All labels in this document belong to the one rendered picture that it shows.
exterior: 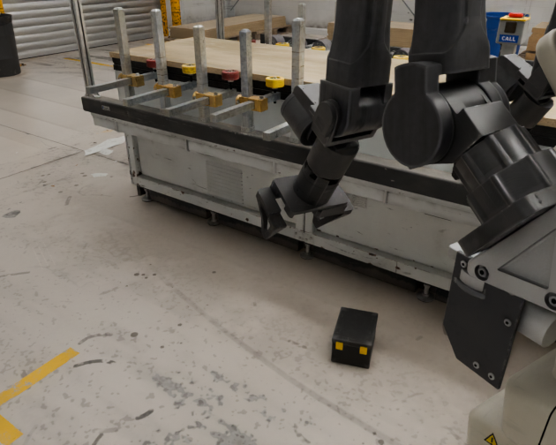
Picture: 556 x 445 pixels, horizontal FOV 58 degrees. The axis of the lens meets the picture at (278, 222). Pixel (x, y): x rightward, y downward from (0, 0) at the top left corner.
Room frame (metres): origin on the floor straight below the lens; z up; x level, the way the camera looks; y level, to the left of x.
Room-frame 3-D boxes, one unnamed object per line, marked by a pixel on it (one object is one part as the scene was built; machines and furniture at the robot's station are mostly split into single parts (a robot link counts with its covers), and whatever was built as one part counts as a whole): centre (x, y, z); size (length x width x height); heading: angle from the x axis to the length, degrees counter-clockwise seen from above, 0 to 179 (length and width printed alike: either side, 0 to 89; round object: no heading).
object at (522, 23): (1.56, -0.68, 1.18); 0.07 x 0.07 x 0.08; 55
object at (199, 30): (2.26, 0.34, 0.88); 0.04 x 0.04 x 0.48; 55
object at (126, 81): (2.48, 0.74, 0.83); 0.43 x 0.03 x 0.04; 145
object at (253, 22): (9.60, 0.82, 0.23); 2.41 x 0.77 x 0.17; 147
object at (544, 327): (0.57, -0.37, 0.99); 0.28 x 0.16 x 0.22; 122
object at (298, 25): (1.98, -0.08, 0.93); 0.04 x 0.04 x 0.48; 55
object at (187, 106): (2.20, 0.33, 0.81); 0.43 x 0.03 x 0.04; 145
